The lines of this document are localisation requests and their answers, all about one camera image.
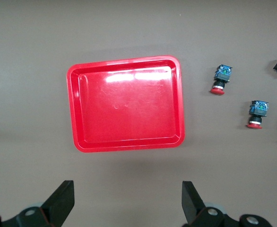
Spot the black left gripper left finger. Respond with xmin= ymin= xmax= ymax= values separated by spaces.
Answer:
xmin=0 ymin=180 xmax=75 ymax=227

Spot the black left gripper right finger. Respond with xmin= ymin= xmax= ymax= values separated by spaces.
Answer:
xmin=182 ymin=181 xmax=275 ymax=227

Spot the red push button switch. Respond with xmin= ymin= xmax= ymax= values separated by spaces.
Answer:
xmin=246 ymin=100 xmax=269 ymax=130
xmin=209 ymin=64 xmax=234 ymax=96

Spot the red plastic tray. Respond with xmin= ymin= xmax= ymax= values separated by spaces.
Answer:
xmin=66 ymin=54 xmax=186 ymax=153

